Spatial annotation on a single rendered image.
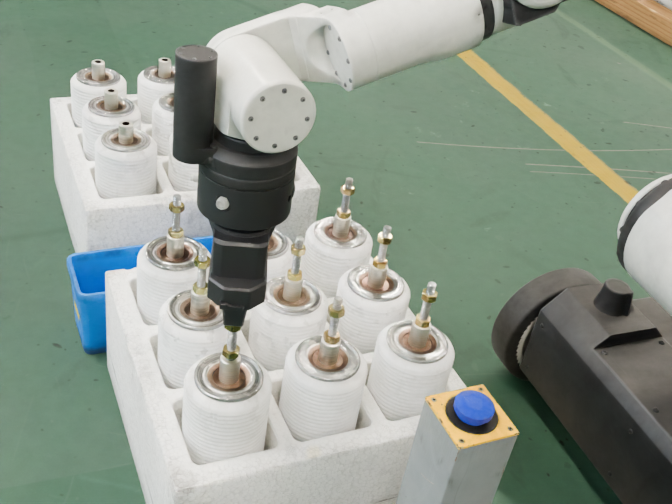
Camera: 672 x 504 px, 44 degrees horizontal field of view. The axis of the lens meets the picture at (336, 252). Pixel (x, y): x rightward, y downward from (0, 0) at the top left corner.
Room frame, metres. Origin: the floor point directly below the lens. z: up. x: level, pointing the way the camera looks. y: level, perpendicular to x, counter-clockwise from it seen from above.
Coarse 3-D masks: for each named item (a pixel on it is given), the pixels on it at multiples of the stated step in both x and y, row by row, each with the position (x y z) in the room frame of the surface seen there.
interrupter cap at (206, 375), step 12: (204, 360) 0.67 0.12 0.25; (216, 360) 0.68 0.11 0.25; (252, 360) 0.69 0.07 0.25; (204, 372) 0.65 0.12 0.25; (216, 372) 0.66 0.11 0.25; (240, 372) 0.67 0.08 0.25; (252, 372) 0.67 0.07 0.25; (204, 384) 0.64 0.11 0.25; (216, 384) 0.64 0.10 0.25; (240, 384) 0.65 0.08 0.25; (252, 384) 0.65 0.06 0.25; (216, 396) 0.62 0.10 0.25; (228, 396) 0.63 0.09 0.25; (240, 396) 0.63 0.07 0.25; (252, 396) 0.63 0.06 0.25
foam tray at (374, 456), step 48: (144, 336) 0.78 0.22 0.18; (240, 336) 0.81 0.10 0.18; (144, 384) 0.69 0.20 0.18; (144, 432) 0.67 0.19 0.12; (288, 432) 0.66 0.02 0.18; (384, 432) 0.68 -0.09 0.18; (144, 480) 0.67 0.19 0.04; (192, 480) 0.57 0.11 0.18; (240, 480) 0.59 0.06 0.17; (288, 480) 0.61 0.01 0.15; (336, 480) 0.64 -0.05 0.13; (384, 480) 0.68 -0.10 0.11
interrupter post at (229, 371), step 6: (222, 360) 0.65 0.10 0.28; (234, 360) 0.65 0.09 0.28; (240, 360) 0.66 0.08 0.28; (222, 366) 0.65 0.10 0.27; (228, 366) 0.65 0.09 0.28; (234, 366) 0.65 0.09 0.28; (222, 372) 0.65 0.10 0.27; (228, 372) 0.65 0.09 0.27; (234, 372) 0.65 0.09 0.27; (222, 378) 0.65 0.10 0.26; (228, 378) 0.65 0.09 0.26; (234, 378) 0.65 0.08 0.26; (228, 384) 0.65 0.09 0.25
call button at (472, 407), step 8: (464, 392) 0.61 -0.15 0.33; (472, 392) 0.61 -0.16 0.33; (480, 392) 0.62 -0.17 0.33; (456, 400) 0.60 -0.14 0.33; (464, 400) 0.60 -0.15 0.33; (472, 400) 0.60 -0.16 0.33; (480, 400) 0.60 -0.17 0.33; (488, 400) 0.61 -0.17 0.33; (456, 408) 0.59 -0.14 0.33; (464, 408) 0.59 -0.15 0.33; (472, 408) 0.59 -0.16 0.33; (480, 408) 0.59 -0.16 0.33; (488, 408) 0.59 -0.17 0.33; (464, 416) 0.58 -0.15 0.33; (472, 416) 0.58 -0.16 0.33; (480, 416) 0.58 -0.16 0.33; (488, 416) 0.58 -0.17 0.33; (472, 424) 0.58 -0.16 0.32; (480, 424) 0.58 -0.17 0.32
